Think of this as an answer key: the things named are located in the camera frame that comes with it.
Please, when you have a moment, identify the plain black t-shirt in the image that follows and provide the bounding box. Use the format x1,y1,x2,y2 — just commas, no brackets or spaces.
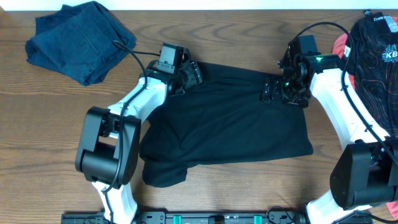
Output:
139,62,313,188

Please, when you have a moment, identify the navy blue garment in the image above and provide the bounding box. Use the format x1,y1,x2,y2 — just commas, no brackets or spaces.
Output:
25,1,136,86

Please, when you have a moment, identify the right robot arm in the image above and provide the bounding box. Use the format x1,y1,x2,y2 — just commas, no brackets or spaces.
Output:
278,54,397,223

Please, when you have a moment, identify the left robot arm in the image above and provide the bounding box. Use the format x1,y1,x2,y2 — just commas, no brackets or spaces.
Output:
75,60,203,223

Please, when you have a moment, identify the coral red shirt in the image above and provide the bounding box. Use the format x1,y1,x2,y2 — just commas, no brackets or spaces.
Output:
331,17,398,218

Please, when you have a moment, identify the black shirt with orange pattern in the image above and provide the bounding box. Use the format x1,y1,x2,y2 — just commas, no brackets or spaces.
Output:
341,9,398,138

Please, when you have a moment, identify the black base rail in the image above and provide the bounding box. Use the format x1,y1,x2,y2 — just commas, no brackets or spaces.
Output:
60,209,373,224

